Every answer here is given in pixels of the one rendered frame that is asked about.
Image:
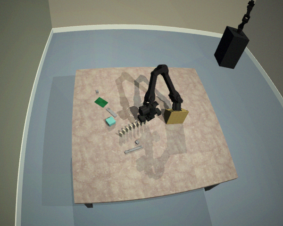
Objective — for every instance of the light teal block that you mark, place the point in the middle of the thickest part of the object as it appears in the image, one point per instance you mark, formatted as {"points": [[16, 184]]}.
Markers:
{"points": [[110, 121]]}

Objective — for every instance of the green flat tile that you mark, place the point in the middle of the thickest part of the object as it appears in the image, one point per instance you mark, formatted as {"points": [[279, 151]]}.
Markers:
{"points": [[101, 102]]}

